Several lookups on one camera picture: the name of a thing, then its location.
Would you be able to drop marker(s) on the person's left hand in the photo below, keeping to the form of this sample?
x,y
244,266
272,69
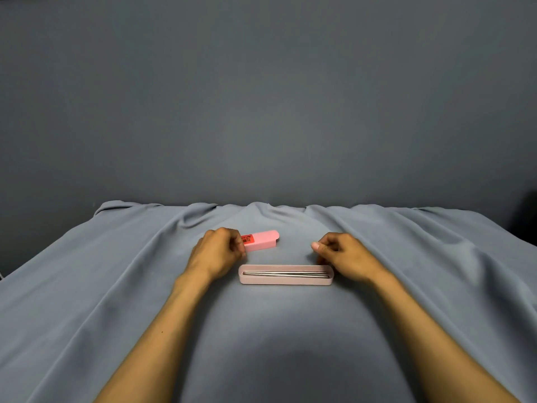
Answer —
x,y
212,253

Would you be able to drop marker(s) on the grey-blue tablecloth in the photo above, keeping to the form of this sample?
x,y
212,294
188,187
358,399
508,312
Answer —
x,y
293,331

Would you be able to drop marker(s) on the person's right forearm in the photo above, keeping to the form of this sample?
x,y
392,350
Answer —
x,y
423,335

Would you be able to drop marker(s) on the metal chopstick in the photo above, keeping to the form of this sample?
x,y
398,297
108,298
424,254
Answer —
x,y
285,275
285,272

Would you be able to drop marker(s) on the pink case lid red label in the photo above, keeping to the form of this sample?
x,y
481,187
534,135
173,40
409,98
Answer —
x,y
262,240

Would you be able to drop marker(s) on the person's right hand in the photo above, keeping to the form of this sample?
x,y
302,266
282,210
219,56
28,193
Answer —
x,y
350,258

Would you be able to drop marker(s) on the person's left fingers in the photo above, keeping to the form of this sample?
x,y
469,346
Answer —
x,y
235,244

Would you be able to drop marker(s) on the person's right thumb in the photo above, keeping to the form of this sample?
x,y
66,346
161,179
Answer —
x,y
323,247

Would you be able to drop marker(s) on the person's left forearm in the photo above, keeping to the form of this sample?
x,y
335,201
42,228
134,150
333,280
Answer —
x,y
163,335

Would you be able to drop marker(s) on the pink chopstick case tray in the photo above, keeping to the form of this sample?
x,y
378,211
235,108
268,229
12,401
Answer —
x,y
286,281

